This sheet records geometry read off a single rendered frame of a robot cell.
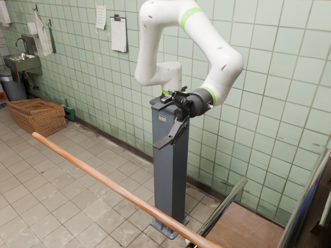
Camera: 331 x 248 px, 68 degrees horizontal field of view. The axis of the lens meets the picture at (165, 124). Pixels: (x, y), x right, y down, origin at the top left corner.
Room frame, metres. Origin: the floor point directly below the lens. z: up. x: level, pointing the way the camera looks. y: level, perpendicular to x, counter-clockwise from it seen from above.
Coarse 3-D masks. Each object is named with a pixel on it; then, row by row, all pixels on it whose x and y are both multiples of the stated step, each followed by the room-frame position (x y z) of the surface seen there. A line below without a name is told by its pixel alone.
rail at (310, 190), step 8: (328, 152) 0.58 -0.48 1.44; (320, 160) 0.54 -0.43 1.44; (320, 168) 0.50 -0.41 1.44; (312, 176) 0.47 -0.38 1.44; (320, 176) 0.48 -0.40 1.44; (312, 184) 0.45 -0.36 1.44; (304, 192) 0.42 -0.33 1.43; (312, 192) 0.42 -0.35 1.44; (304, 200) 0.39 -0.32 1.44; (304, 208) 0.37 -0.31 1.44; (296, 216) 0.35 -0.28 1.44; (304, 216) 0.35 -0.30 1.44; (296, 224) 0.33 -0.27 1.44; (288, 232) 0.31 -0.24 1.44; (296, 232) 0.31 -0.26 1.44; (288, 240) 0.29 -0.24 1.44; (296, 240) 0.30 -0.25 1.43
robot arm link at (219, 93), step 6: (210, 78) 0.87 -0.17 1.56; (204, 84) 0.89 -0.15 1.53; (210, 84) 0.86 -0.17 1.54; (216, 84) 0.85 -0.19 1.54; (210, 90) 0.84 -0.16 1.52; (216, 90) 0.85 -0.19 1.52; (222, 90) 0.85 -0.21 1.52; (228, 90) 0.86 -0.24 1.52; (216, 96) 0.83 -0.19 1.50; (222, 96) 0.85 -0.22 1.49; (216, 102) 0.83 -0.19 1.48; (222, 102) 0.87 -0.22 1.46
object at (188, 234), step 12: (36, 132) 1.06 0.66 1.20; (48, 144) 0.96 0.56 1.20; (72, 156) 0.86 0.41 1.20; (84, 168) 0.79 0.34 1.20; (108, 180) 0.71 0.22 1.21; (120, 192) 0.65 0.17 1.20; (144, 204) 0.59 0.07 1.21; (156, 216) 0.55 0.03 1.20; (168, 216) 0.54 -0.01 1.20; (180, 228) 0.49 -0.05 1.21; (192, 240) 0.46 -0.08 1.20; (204, 240) 0.45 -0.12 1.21
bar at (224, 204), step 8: (240, 184) 0.72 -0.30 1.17; (232, 192) 0.67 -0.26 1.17; (224, 200) 0.64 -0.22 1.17; (232, 200) 0.64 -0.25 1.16; (216, 208) 0.61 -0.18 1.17; (224, 208) 0.60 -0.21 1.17; (216, 216) 0.57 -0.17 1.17; (208, 224) 0.53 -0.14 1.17; (200, 232) 0.50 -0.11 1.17; (208, 232) 0.51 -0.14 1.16
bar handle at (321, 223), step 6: (330, 180) 0.48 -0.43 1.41; (330, 192) 0.39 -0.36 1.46; (330, 198) 0.37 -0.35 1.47; (330, 204) 0.36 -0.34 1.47; (324, 210) 0.34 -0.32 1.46; (330, 210) 0.34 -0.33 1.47; (324, 216) 0.33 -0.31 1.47; (330, 216) 0.33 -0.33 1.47; (318, 222) 0.33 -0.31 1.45; (324, 222) 0.31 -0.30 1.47; (312, 228) 0.33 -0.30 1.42; (318, 228) 0.32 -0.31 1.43; (324, 228) 0.30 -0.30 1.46
